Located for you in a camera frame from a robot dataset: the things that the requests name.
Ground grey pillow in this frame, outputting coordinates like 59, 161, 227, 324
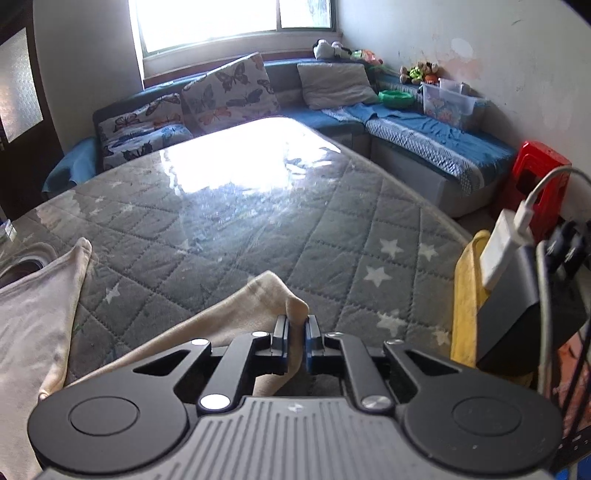
296, 61, 380, 110

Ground brown green plush toys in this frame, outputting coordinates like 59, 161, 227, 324
399, 61, 440, 85

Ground square butterfly print pillow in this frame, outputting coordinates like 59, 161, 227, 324
181, 52, 281, 136

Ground folded butterfly print quilt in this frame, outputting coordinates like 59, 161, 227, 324
95, 92, 194, 171

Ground red plastic stool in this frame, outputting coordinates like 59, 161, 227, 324
501, 141, 572, 217

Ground grey quilted star table cover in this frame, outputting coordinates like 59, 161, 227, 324
0, 117, 472, 398

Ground clear plastic storage box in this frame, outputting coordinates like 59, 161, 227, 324
419, 78, 477, 130

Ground window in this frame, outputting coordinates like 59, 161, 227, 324
127, 0, 340, 61

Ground green orange plush toy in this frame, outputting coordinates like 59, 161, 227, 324
351, 48, 385, 66

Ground panda plush toy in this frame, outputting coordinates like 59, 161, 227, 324
311, 39, 356, 61

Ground yellow cloth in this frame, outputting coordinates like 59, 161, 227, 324
451, 230, 532, 386

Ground cream sweatshirt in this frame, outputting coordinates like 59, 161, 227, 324
0, 237, 309, 480

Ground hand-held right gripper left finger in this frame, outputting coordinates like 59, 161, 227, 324
83, 315, 293, 414

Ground green bowl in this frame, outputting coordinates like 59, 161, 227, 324
379, 89, 416, 109

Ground black cables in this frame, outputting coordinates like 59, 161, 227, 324
531, 220, 591, 416

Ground blue sofa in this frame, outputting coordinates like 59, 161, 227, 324
41, 58, 518, 220

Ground white plug with cable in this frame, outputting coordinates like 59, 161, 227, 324
479, 166, 591, 291

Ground dark wooden door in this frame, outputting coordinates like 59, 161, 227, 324
0, 4, 63, 220

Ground grey power bank device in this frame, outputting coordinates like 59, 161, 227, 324
475, 244, 587, 374

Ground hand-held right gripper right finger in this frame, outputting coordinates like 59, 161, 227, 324
304, 315, 504, 412

